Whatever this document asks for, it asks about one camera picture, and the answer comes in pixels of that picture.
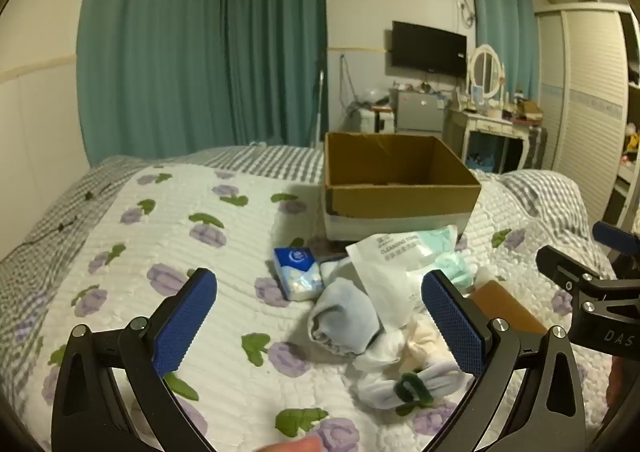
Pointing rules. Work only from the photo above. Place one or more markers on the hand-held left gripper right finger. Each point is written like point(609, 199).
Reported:
point(452, 327)

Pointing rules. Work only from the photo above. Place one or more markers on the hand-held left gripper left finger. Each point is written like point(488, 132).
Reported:
point(185, 327)

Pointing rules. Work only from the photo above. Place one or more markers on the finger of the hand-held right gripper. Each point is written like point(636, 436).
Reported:
point(565, 268)
point(616, 237)

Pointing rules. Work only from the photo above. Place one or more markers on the cream sock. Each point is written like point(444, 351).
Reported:
point(425, 342)

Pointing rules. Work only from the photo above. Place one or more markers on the brown packet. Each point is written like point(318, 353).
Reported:
point(505, 304)

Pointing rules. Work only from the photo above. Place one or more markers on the white sock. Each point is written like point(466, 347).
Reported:
point(385, 352)
point(335, 274)
point(380, 389)

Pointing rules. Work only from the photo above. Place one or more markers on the white green towel pack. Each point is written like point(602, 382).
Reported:
point(395, 267)

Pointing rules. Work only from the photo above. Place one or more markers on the light blue sock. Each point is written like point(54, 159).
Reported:
point(345, 312)

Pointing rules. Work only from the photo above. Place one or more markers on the blue tissue pack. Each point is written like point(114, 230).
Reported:
point(295, 272)

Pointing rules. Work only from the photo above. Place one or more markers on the brown cardboard box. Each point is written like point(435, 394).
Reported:
point(400, 202)

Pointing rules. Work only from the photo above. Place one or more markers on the person's left hand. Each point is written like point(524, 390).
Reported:
point(295, 446)

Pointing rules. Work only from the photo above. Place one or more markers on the white slatted wardrobe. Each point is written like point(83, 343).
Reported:
point(585, 97)

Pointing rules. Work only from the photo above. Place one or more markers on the small brown box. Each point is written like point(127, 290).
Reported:
point(529, 110)

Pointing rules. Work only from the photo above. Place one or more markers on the white dressing table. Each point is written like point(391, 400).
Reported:
point(487, 125)

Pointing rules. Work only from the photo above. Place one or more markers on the white oval mirror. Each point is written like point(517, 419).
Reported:
point(486, 70)

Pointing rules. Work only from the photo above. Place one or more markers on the small grey fridge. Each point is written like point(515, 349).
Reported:
point(417, 115)

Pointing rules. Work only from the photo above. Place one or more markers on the narrow teal curtain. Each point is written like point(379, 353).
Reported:
point(505, 22)

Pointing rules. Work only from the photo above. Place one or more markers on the clear plastic bag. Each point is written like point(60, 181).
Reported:
point(375, 97)

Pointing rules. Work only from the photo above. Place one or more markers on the white mop pole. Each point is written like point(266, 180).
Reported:
point(321, 107)

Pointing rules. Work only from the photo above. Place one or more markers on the wide teal curtain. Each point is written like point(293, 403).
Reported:
point(150, 57)

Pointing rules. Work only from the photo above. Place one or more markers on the black wall television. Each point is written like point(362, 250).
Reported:
point(427, 50)

